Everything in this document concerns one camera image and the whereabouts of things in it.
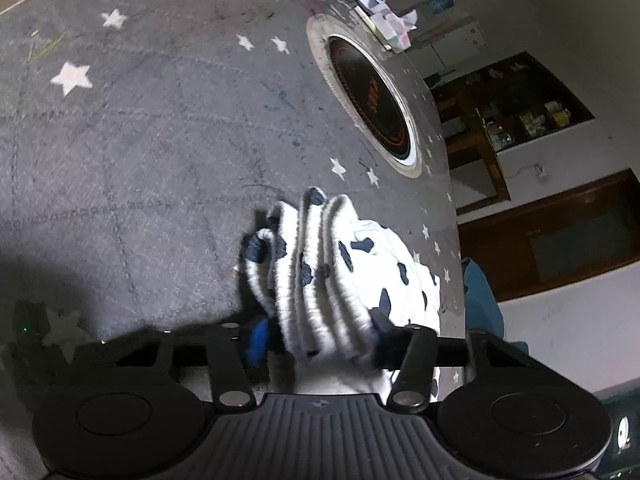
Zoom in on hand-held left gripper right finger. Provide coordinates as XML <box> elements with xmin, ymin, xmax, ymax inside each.
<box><xmin>369</xmin><ymin>310</ymin><xmax>539</xmax><ymax>412</ymax></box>

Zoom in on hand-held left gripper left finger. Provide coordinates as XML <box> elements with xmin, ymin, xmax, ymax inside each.
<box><xmin>102</xmin><ymin>317</ymin><xmax>274</xmax><ymax>409</ymax></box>

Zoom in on white polka dot garment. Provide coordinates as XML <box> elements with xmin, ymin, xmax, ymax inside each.
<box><xmin>243</xmin><ymin>187</ymin><xmax>443</xmax><ymax>401</ymax></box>

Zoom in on teal chair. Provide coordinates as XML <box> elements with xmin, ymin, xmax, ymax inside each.
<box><xmin>462</xmin><ymin>257</ymin><xmax>529</xmax><ymax>357</ymax></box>

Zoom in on low dark wooden cabinet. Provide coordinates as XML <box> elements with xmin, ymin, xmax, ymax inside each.
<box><xmin>457</xmin><ymin>169</ymin><xmax>640</xmax><ymax>304</ymax></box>

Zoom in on grey star-pattern tablecloth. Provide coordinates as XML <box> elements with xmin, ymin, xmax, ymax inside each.
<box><xmin>0</xmin><ymin>0</ymin><xmax>463</xmax><ymax>480</ymax></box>

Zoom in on round black induction cooktop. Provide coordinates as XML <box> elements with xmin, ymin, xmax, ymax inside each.
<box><xmin>306</xmin><ymin>14</ymin><xmax>424</xmax><ymax>180</ymax></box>

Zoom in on crumpled white paper pieces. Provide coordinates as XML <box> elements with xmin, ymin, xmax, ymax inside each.
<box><xmin>372</xmin><ymin>7</ymin><xmax>419</xmax><ymax>54</ymax></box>

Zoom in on wooden wall shelf unit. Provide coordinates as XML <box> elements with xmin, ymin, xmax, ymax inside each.
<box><xmin>430</xmin><ymin>51</ymin><xmax>596</xmax><ymax>216</ymax></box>

